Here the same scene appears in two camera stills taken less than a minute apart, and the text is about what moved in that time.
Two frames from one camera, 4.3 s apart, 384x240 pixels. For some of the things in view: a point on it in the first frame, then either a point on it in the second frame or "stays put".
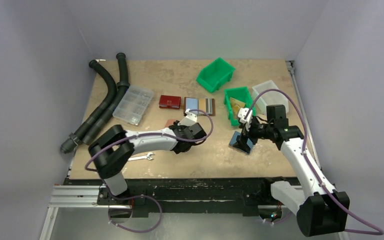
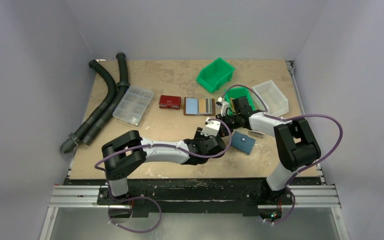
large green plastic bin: x=218 y=70 stays put
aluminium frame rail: x=69 y=196 stays put
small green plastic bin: x=241 y=94 stays put
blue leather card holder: x=234 y=140 stays put
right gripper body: x=245 y=138 to x=227 y=118
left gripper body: x=198 y=133 to x=198 y=135
